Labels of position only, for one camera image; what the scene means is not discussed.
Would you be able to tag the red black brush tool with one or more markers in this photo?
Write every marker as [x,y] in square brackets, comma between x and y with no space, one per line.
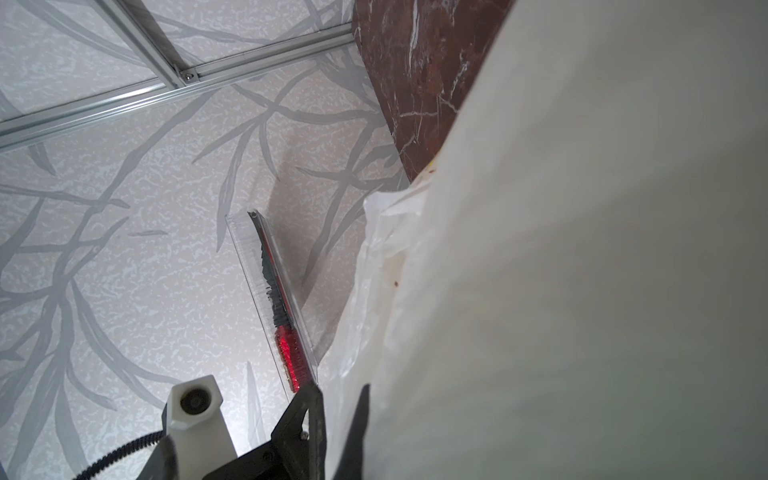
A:
[282,317]

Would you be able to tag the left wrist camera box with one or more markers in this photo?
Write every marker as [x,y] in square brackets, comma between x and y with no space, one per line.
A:
[196,440]

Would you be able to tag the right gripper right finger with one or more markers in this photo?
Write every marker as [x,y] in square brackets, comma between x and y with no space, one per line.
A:
[350,465]

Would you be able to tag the white printed plastic bag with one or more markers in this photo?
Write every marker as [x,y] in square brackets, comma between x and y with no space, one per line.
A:
[578,288]

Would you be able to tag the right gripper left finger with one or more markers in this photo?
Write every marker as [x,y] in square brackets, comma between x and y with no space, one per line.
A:
[297,445]

